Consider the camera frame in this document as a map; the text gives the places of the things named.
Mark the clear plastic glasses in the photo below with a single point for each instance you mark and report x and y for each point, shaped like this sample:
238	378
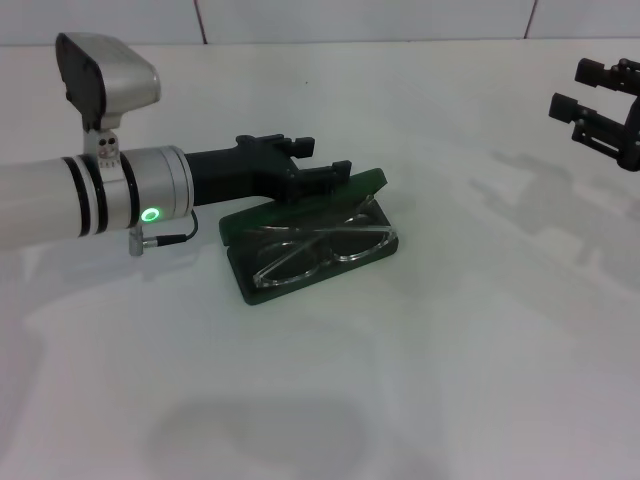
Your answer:
280	267

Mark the dark green glasses case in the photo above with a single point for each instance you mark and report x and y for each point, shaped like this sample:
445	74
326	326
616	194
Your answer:
367	184

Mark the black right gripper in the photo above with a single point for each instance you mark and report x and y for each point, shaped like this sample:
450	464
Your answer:
632	135

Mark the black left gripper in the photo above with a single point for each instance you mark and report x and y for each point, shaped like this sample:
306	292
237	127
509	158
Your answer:
235	172

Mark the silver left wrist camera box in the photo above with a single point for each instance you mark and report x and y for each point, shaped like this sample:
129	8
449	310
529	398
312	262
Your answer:
125	75

